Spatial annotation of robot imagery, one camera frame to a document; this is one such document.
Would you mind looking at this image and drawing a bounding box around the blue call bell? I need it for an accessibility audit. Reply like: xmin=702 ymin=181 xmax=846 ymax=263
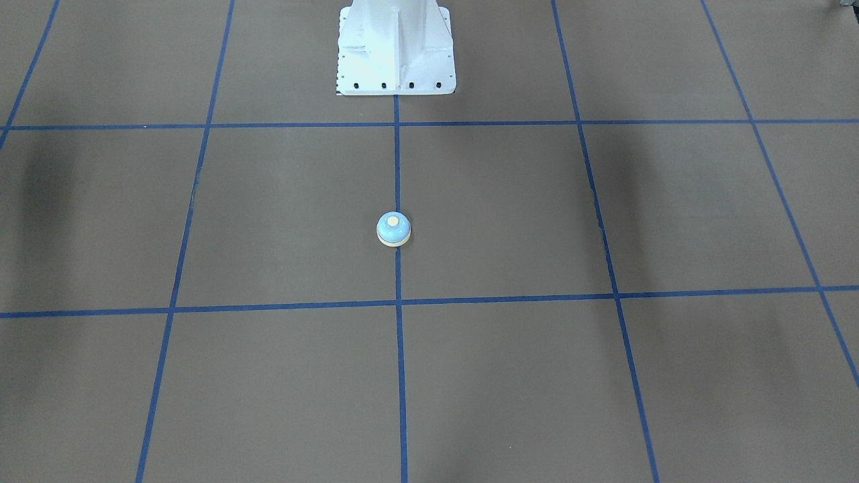
xmin=375 ymin=211 xmax=412 ymax=248

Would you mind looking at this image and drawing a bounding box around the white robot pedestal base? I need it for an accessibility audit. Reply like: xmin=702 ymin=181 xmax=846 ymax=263
xmin=336 ymin=1 xmax=457 ymax=96

